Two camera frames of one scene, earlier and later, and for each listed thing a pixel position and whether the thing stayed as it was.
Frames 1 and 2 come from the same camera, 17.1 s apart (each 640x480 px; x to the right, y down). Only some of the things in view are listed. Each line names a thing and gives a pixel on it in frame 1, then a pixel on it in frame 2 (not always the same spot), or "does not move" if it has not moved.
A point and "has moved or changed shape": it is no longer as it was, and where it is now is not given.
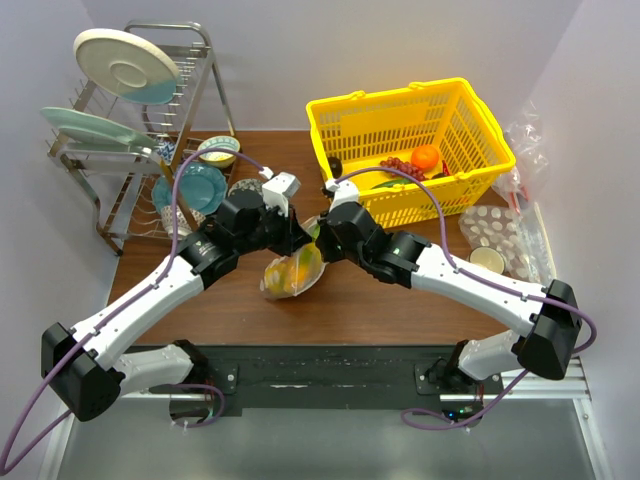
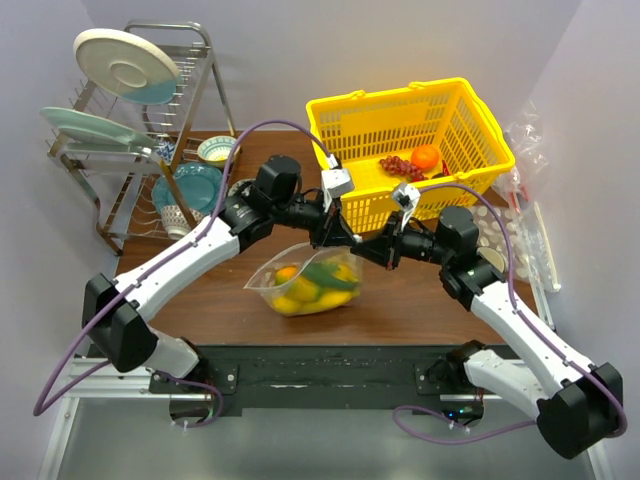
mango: x=309 y=264 to x=284 y=273
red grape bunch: x=395 y=163 does not move
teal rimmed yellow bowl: x=218 y=159 does not move
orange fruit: x=425 y=157 does not move
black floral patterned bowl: x=250 y=184 does not move
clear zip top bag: x=296 y=273 has moved or changed shape
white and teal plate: x=126 y=68 does not move
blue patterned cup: x=183 y=230 does not move
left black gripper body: x=275 y=231 to x=318 y=223
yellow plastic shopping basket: x=442 y=132 does not move
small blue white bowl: x=166 y=150 does not move
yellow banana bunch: x=288 y=276 to x=308 y=297
